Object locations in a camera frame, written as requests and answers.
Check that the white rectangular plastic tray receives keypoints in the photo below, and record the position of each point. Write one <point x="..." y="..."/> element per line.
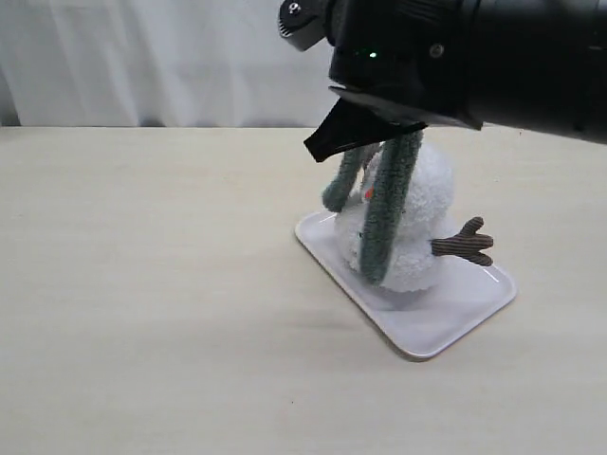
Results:
<point x="421" y="324"/>

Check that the white curtain backdrop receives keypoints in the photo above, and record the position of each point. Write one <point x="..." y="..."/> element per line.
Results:
<point x="158" y="63"/>

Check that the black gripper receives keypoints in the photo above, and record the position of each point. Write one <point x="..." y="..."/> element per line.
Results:
<point x="399" y="63"/>

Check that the white plush snowman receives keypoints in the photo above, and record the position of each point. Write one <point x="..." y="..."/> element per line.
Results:
<point x="424" y="235"/>

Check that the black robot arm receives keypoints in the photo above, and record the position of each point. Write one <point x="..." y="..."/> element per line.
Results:
<point x="538" y="66"/>

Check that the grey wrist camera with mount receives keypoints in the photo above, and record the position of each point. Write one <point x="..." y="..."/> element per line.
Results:
<point x="303" y="23"/>

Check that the green fuzzy knitted scarf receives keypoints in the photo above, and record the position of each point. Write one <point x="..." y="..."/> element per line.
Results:
<point x="390" y="188"/>

